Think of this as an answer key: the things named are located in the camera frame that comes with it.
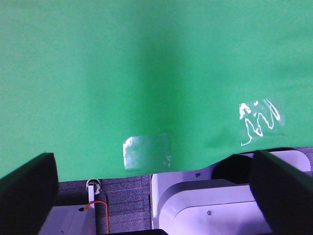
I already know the grey metal base plate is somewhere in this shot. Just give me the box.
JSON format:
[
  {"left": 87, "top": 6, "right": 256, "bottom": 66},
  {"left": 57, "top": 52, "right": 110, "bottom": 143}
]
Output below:
[{"left": 39, "top": 204, "right": 97, "bottom": 235}]

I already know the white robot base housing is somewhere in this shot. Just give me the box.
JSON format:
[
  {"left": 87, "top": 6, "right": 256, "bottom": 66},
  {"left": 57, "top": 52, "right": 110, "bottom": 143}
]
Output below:
[{"left": 151, "top": 147, "right": 313, "bottom": 235}]

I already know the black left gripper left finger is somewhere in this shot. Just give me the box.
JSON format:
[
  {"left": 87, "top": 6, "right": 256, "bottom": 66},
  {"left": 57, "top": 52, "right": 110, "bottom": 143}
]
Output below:
[{"left": 0, "top": 153, "right": 59, "bottom": 235}]

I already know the orange wire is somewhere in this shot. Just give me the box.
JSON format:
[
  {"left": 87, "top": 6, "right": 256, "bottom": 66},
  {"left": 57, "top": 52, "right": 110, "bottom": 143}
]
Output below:
[{"left": 83, "top": 200, "right": 111, "bottom": 235}]

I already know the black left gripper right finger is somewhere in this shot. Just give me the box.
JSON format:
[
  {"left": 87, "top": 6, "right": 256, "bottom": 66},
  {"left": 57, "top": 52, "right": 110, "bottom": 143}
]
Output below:
[{"left": 249, "top": 150, "right": 313, "bottom": 235}]

